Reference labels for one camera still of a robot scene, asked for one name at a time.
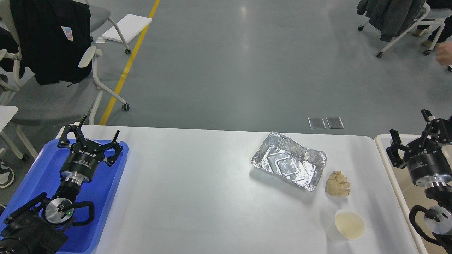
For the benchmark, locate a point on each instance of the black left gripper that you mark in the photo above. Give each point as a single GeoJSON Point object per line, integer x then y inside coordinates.
{"type": "Point", "coordinates": [81, 158]}

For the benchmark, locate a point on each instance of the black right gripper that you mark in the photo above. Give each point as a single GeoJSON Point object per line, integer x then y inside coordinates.
{"type": "Point", "coordinates": [426, 168]}

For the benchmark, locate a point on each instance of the white paper cup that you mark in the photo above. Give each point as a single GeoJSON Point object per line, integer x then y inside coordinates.
{"type": "Point", "coordinates": [347, 225]}

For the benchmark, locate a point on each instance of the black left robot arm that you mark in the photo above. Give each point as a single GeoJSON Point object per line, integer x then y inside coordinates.
{"type": "Point", "coordinates": [38, 227]}

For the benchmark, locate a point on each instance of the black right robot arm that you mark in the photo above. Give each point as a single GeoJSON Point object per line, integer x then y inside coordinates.
{"type": "Point", "coordinates": [434, 224]}

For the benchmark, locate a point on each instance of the beige plastic bin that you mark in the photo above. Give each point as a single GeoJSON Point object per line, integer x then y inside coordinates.
{"type": "Point", "coordinates": [407, 194]}

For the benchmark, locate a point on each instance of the grey office chair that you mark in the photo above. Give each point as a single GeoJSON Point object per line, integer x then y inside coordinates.
{"type": "Point", "coordinates": [57, 103]}

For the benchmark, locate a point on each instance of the black white sneaker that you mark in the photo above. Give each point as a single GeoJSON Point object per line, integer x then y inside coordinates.
{"type": "Point", "coordinates": [7, 175]}

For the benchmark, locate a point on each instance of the white side table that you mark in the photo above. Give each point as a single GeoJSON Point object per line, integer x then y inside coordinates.
{"type": "Point", "coordinates": [6, 114]}

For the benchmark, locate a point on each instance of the right floor socket plate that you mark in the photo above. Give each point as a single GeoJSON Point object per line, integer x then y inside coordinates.
{"type": "Point", "coordinates": [335, 122]}

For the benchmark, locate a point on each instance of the floor socket plate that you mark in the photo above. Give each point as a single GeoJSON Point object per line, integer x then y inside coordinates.
{"type": "Point", "coordinates": [335, 122]}
{"type": "Point", "coordinates": [316, 123]}

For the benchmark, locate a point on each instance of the crumpled brown paper ball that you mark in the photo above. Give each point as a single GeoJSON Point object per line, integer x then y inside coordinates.
{"type": "Point", "coordinates": [338, 185]}

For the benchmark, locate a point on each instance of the standing person in black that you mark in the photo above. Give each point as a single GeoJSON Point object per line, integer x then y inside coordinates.
{"type": "Point", "coordinates": [444, 54]}

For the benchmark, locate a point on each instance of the left floor socket plate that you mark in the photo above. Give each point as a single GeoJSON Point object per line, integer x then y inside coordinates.
{"type": "Point", "coordinates": [316, 123]}

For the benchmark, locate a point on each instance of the seated person's tan shoes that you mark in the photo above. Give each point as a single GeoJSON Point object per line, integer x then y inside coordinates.
{"type": "Point", "coordinates": [421, 32]}

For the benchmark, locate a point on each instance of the black jacket on chair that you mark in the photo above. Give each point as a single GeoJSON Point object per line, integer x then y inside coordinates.
{"type": "Point", "coordinates": [53, 36]}

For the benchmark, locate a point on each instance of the dark grey hanging coat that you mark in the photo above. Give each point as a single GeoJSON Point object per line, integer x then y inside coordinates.
{"type": "Point", "coordinates": [391, 17]}

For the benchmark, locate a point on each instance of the white flat board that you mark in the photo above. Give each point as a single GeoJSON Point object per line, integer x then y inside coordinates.
{"type": "Point", "coordinates": [129, 26]}

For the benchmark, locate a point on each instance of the aluminium foil tray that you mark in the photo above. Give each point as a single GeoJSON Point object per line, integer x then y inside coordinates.
{"type": "Point", "coordinates": [282, 157]}

